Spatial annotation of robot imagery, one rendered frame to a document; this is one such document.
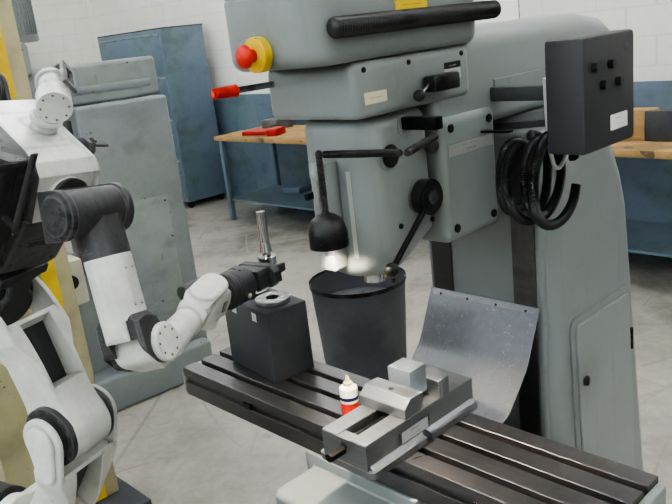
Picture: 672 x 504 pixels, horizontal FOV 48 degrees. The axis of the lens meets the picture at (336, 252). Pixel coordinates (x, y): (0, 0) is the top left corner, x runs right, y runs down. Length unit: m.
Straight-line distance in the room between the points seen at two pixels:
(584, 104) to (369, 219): 0.44
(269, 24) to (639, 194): 4.83
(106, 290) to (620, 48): 1.06
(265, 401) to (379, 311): 1.73
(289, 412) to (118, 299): 0.53
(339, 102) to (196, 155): 7.53
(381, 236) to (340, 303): 2.05
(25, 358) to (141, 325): 0.39
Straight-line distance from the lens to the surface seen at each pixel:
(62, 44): 11.13
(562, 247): 1.81
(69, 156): 1.58
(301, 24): 1.29
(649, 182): 5.90
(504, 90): 1.64
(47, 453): 1.81
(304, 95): 1.43
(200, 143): 8.89
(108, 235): 1.47
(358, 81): 1.34
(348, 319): 3.52
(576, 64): 1.46
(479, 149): 1.62
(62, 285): 3.10
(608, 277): 2.03
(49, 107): 1.56
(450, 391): 1.66
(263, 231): 1.87
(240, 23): 1.40
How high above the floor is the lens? 1.79
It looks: 16 degrees down
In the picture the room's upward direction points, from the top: 7 degrees counter-clockwise
